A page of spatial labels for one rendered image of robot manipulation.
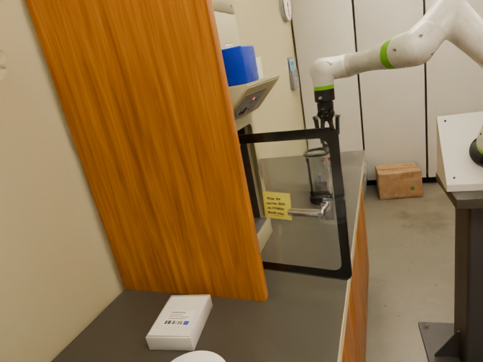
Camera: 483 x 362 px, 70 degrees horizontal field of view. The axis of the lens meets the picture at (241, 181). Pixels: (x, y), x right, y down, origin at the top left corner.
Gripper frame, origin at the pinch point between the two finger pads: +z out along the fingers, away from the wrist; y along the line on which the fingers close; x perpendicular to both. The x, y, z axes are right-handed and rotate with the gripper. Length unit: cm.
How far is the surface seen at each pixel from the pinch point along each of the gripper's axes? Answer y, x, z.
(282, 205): 21, -85, -6
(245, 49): 14, -80, -45
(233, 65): 12, -84, -42
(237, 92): 13, -86, -36
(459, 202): 56, -16, 19
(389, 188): -17, 189, 98
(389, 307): 18, 28, 112
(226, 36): -1, -68, -51
